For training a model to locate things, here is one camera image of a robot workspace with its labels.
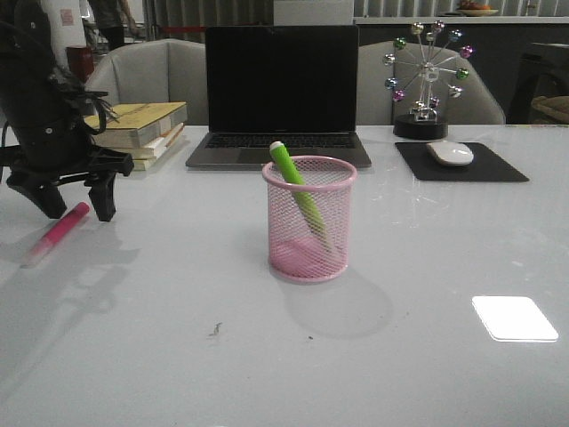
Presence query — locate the right grey armchair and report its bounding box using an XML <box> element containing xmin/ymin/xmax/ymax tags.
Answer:
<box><xmin>357</xmin><ymin>41</ymin><xmax>506</xmax><ymax>125</ymax></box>

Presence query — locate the pink highlighter pen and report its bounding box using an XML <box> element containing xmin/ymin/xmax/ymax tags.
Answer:
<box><xmin>20</xmin><ymin>202</ymin><xmax>90</xmax><ymax>268</ymax></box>

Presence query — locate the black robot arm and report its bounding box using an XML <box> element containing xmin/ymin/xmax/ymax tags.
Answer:
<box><xmin>1</xmin><ymin>1</ymin><xmax>133</xmax><ymax>222</ymax></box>

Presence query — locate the bottom yellow book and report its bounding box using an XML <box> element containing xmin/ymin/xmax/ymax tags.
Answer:
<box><xmin>132</xmin><ymin>133</ymin><xmax>181</xmax><ymax>171</ymax></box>

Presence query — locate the left grey armchair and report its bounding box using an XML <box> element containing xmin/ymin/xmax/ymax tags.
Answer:
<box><xmin>85</xmin><ymin>38</ymin><xmax>209</xmax><ymax>125</ymax></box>

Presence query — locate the person in background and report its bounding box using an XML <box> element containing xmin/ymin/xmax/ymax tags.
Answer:
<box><xmin>88</xmin><ymin>0</ymin><xmax>139</xmax><ymax>51</ymax></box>

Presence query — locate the black mouse pad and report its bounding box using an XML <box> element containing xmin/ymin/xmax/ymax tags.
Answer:
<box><xmin>396</xmin><ymin>142</ymin><xmax>529</xmax><ymax>182</ymax></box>

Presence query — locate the pink mesh pen holder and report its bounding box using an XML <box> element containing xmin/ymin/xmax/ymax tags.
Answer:
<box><xmin>262</xmin><ymin>156</ymin><xmax>357</xmax><ymax>282</ymax></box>

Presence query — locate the white computer mouse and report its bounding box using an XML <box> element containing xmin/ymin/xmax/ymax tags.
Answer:
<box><xmin>426</xmin><ymin>141</ymin><xmax>474</xmax><ymax>166</ymax></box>

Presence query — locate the top yellow book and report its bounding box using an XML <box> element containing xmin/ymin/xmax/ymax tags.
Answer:
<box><xmin>94</xmin><ymin>101</ymin><xmax>188</xmax><ymax>148</ymax></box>

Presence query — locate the green highlighter pen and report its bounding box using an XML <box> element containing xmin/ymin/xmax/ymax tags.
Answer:
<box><xmin>268</xmin><ymin>141</ymin><xmax>333</xmax><ymax>254</ymax></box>

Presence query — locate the middle cream book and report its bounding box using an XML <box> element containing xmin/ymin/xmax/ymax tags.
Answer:
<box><xmin>122</xmin><ymin>124</ymin><xmax>184</xmax><ymax>159</ymax></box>

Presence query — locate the red bin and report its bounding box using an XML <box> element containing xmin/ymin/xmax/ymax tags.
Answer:
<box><xmin>66</xmin><ymin>45</ymin><xmax>94</xmax><ymax>83</ymax></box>

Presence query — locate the yellow book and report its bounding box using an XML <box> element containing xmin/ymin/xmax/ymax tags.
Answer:
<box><xmin>132</xmin><ymin>133</ymin><xmax>181</xmax><ymax>171</ymax></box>
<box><xmin>94</xmin><ymin>101</ymin><xmax>188</xmax><ymax>148</ymax></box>

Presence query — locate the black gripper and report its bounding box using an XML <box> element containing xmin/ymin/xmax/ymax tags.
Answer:
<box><xmin>1</xmin><ymin>145</ymin><xmax>134</xmax><ymax>222</ymax></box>

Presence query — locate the ferris wheel desk ornament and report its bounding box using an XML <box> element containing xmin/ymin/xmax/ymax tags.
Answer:
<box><xmin>382</xmin><ymin>20</ymin><xmax>474</xmax><ymax>141</ymax></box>

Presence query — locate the grey armchair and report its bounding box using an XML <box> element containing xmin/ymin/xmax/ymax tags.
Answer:
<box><xmin>85</xmin><ymin>38</ymin><xmax>209</xmax><ymax>125</ymax></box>
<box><xmin>357</xmin><ymin>41</ymin><xmax>506</xmax><ymax>125</ymax></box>

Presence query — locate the dark grey open laptop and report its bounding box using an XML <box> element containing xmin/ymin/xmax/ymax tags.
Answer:
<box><xmin>186</xmin><ymin>25</ymin><xmax>372</xmax><ymax>170</ymax></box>

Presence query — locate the fruit bowl on counter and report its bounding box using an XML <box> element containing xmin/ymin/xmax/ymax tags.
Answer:
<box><xmin>456</xmin><ymin>0</ymin><xmax>499</xmax><ymax>17</ymax></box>

